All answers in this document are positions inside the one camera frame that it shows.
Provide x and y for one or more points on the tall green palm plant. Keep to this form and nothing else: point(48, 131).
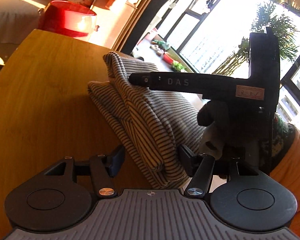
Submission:
point(270, 17)

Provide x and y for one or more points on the white upright vacuum cleaner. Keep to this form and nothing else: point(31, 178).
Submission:
point(165, 12)

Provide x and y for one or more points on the person's right hand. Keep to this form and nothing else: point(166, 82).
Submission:
point(212, 112)

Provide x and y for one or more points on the grey bed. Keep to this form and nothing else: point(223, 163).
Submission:
point(10, 12)

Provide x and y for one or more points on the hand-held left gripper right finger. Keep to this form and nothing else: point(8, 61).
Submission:
point(187, 160)

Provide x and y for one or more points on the grey striped sweater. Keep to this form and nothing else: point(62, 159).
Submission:
point(145, 120)

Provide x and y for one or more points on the pink plastic basin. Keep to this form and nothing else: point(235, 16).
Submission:
point(150, 36)

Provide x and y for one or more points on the green leafy seedlings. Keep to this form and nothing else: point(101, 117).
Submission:
point(178, 66)

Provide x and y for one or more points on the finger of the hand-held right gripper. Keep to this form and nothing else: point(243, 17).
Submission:
point(138, 79)

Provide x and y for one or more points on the white cabinet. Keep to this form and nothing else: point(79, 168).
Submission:
point(110, 25)

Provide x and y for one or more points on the green toy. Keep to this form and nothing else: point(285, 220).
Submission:
point(162, 44)

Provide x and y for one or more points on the small red bowl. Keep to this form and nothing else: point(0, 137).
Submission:
point(168, 58)

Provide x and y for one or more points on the beige curtain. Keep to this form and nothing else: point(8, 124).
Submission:
point(137, 22)

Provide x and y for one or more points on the person's right forearm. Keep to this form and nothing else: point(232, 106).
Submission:
point(295, 160)

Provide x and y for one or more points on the red metal bucket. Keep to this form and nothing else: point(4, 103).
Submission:
point(62, 17)

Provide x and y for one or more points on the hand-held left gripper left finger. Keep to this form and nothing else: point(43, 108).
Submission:
point(116, 162)

